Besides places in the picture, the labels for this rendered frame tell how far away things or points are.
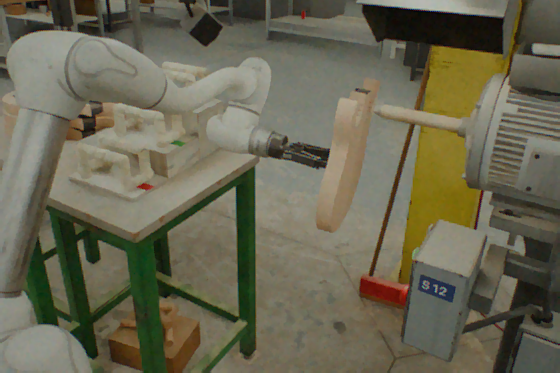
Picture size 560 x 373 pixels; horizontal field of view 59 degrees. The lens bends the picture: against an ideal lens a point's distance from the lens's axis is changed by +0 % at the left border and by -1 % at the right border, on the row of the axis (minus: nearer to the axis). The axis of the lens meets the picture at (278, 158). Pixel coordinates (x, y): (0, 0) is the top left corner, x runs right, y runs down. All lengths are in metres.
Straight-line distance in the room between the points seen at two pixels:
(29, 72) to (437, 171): 1.63
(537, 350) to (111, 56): 1.00
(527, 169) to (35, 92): 0.96
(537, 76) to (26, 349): 1.04
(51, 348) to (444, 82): 1.64
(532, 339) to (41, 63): 1.11
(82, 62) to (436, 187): 1.63
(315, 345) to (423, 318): 1.35
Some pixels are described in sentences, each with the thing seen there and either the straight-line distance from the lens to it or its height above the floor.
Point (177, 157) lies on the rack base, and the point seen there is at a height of 0.99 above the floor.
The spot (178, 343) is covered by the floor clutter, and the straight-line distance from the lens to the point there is 2.15.
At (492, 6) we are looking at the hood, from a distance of 1.07.
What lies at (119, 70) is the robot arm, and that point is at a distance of 0.99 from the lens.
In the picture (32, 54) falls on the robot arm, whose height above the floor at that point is 1.41.
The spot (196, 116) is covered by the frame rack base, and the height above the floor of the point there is 1.09.
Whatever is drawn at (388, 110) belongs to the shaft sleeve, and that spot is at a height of 1.26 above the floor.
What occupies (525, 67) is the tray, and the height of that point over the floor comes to 1.42.
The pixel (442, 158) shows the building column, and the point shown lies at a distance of 2.18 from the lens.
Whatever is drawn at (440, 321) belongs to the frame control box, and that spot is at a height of 1.01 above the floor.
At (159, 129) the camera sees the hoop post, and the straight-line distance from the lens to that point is 1.54.
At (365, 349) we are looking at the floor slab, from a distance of 2.31.
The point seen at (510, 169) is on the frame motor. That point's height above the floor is 1.23.
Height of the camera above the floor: 1.65
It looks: 25 degrees down
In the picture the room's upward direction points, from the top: 1 degrees clockwise
